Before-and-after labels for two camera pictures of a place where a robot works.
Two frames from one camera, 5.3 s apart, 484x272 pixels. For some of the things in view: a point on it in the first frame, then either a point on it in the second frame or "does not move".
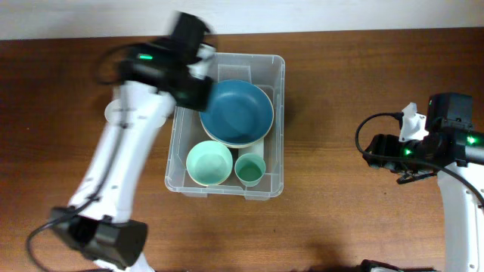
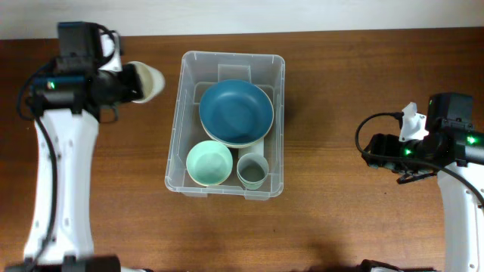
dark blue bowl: x=241 y=113 does not move
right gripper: x=383 y=144 does not move
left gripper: x=204 y=103 → x=136 y=91
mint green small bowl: x=209 y=162 does not move
